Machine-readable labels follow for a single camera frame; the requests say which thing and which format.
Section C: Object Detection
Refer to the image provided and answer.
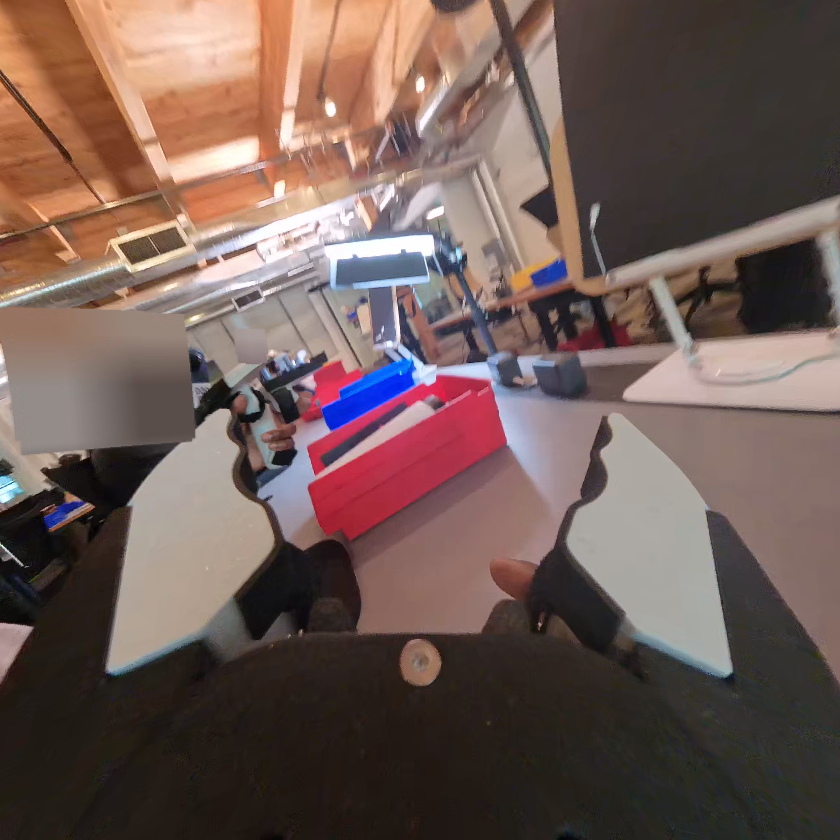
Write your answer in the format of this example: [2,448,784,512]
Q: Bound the white board stand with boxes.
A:
[591,197,840,413]

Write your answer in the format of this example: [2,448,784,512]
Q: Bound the white flat box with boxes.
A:
[341,399,454,460]

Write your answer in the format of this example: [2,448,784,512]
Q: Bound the large red storage bin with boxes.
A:
[307,379,508,540]

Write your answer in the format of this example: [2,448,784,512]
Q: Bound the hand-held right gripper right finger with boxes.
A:
[528,412,735,679]

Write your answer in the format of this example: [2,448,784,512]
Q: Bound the black flat pad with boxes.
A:
[320,402,411,460]

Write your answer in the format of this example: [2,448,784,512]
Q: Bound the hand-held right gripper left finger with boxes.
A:
[105,408,287,677]

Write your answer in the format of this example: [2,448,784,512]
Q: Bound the grey metal block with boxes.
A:
[487,351,526,388]
[533,353,587,399]

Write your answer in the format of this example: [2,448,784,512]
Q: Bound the black camera stand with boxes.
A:
[430,236,503,362]

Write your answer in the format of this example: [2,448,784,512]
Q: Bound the black pole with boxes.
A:
[489,0,559,198]

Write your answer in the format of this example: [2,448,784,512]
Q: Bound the silver air duct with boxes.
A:
[0,217,368,309]

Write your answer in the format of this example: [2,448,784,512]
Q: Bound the wooden workbench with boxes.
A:
[427,279,592,355]

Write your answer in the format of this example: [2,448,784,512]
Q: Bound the person's right hand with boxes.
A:
[491,558,539,601]

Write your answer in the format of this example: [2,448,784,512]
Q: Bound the black display board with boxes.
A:
[367,289,401,349]
[550,0,840,296]

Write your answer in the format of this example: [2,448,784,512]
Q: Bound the overhead light panel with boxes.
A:
[325,235,437,291]

